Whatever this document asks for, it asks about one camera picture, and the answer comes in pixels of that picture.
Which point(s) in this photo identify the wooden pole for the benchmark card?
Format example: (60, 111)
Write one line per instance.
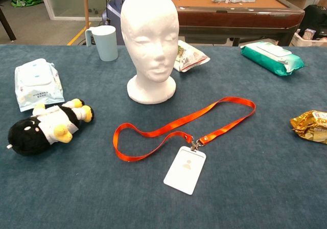
(86, 6)

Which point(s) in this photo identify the brown mahjong table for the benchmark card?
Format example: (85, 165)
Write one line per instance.
(230, 19)

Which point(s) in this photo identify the gold foil snack bag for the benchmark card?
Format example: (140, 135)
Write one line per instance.
(310, 126)

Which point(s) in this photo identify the black penguin plush toy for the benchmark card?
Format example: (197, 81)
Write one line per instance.
(25, 137)

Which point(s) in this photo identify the dark table leg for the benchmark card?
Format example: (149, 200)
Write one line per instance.
(6, 25)

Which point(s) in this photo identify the green wet wipes pack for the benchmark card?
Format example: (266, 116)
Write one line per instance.
(270, 57)

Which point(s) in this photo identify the light blue plastic cup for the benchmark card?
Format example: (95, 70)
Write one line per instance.
(107, 45)

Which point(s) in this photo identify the white glass door frame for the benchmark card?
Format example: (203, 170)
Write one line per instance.
(49, 9)

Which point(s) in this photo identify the white ID badge holder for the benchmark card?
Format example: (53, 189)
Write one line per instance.
(184, 172)

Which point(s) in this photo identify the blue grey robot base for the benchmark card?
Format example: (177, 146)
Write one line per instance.
(115, 11)

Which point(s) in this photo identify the green bag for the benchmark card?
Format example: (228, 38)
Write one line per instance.
(25, 2)

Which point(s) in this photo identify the white printed snack bag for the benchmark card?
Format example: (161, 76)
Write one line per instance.
(189, 57)

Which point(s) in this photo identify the black bag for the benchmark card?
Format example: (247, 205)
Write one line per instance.
(315, 17)

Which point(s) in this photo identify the light blue wet wipes pack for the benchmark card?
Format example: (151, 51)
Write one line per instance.
(38, 86)

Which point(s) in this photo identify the small white carton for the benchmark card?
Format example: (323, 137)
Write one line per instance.
(309, 34)

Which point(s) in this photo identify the white foam mannequin head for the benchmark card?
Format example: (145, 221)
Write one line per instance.
(149, 34)

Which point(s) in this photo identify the white plastic basket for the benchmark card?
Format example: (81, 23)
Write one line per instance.
(299, 41)

